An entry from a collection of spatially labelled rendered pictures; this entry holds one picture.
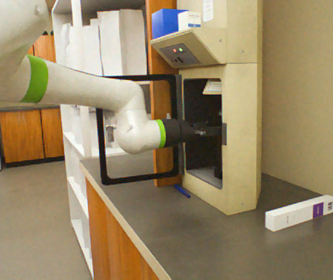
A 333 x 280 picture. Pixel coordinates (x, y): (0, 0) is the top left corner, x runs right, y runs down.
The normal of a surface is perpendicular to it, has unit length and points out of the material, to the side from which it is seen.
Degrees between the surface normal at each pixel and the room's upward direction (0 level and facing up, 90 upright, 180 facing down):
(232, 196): 90
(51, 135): 90
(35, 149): 90
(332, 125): 90
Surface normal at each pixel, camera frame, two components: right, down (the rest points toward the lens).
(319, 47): -0.91, 0.10
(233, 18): 0.41, 0.14
